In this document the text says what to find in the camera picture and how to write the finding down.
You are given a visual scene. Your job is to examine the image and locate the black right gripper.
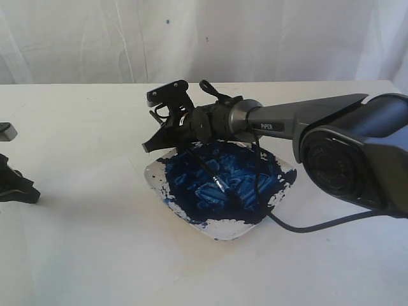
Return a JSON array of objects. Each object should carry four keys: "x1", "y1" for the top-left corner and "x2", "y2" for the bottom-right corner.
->
[{"x1": 142, "y1": 103, "x2": 235, "y2": 153}]

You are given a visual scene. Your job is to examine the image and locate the black paintbrush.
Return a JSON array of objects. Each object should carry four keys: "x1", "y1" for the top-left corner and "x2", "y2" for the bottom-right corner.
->
[{"x1": 186, "y1": 149, "x2": 242, "y2": 206}]

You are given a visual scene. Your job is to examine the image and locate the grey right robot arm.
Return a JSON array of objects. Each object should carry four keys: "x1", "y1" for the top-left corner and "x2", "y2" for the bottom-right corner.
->
[{"x1": 143, "y1": 91, "x2": 407, "y2": 217}]

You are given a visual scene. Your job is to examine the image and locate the white plate with blue paint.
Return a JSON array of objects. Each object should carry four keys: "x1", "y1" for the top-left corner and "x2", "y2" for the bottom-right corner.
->
[{"x1": 144, "y1": 141, "x2": 297, "y2": 241}]

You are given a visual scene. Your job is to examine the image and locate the white paper sheet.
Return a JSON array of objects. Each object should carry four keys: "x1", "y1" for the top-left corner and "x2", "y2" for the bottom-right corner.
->
[{"x1": 22, "y1": 157, "x2": 182, "y2": 305}]

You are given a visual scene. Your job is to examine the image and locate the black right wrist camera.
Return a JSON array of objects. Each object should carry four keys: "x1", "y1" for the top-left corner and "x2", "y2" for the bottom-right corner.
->
[{"x1": 146, "y1": 80, "x2": 189, "y2": 108}]

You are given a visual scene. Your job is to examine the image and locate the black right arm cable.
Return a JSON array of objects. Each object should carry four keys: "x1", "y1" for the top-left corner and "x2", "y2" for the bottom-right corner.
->
[{"x1": 199, "y1": 79, "x2": 398, "y2": 234}]

